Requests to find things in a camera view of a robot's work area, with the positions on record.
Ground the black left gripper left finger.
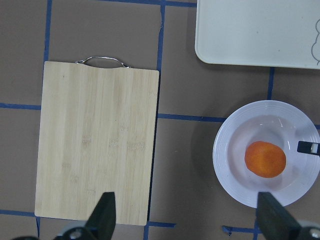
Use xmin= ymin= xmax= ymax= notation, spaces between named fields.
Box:
xmin=84 ymin=192 xmax=116 ymax=240

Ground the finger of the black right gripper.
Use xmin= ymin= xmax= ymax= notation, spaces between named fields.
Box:
xmin=297 ymin=141 xmax=320 ymax=155

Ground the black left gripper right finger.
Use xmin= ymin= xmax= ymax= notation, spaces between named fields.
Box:
xmin=256 ymin=192 xmax=302 ymax=240

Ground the white round plate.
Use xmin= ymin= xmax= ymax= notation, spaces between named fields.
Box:
xmin=212 ymin=100 xmax=320 ymax=208

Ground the orange fruit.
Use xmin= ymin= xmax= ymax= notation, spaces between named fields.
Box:
xmin=244 ymin=141 xmax=287 ymax=178

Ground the cream tray with bear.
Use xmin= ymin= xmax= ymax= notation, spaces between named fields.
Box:
xmin=194 ymin=0 xmax=320 ymax=69

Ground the wooden cutting board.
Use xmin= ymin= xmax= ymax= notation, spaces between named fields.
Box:
xmin=34 ymin=61 xmax=160 ymax=226

